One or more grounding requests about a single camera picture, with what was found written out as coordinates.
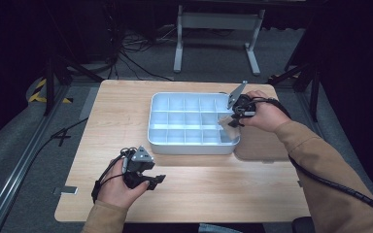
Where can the beige sock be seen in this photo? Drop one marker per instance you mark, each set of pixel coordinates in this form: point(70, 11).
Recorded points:
point(228, 130)

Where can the grey metal stand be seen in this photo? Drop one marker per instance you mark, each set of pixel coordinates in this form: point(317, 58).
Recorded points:
point(217, 35)

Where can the aluminium floor rail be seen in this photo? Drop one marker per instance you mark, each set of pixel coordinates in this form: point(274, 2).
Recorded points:
point(16, 165)

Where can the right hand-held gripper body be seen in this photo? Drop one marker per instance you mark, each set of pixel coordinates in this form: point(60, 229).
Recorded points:
point(243, 103)

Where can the grey tape piece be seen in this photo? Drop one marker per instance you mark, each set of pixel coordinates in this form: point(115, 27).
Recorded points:
point(66, 190)

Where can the person's blue trouser leg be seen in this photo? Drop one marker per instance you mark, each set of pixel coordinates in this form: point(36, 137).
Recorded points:
point(218, 228)

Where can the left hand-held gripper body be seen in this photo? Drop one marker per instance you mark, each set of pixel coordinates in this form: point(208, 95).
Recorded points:
point(139, 165)

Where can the black tripod stand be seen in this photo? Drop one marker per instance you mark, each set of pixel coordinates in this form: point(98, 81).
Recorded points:
point(301, 87)
point(64, 81)

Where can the white compartment storage box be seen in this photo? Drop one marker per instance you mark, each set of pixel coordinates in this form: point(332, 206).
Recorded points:
point(187, 123)

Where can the person's right hand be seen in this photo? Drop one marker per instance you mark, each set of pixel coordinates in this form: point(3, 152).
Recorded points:
point(265, 113)

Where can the yellow black hazard tape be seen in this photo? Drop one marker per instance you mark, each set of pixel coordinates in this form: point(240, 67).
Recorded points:
point(42, 93)

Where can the person's left hand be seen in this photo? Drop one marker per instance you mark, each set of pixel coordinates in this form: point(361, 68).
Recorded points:
point(119, 191)

